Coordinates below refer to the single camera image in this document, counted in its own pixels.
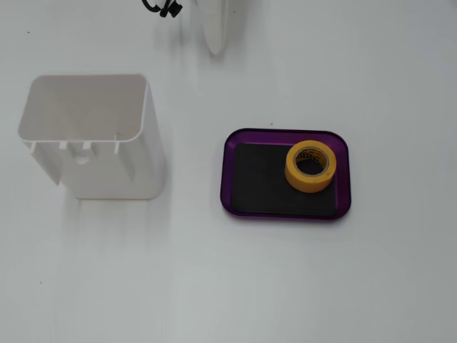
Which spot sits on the yellow masking tape roll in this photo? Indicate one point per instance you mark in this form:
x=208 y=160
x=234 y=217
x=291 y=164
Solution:
x=308 y=182

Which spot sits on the purple metal tray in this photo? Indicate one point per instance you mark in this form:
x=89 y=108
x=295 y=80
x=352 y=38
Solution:
x=228 y=171

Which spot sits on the white plastic bin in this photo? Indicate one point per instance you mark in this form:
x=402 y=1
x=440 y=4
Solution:
x=107 y=168

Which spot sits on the black tray mat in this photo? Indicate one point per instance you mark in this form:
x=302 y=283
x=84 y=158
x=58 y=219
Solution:
x=260 y=178

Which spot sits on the white long gripper finger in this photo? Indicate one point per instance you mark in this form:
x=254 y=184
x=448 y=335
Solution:
x=214 y=25

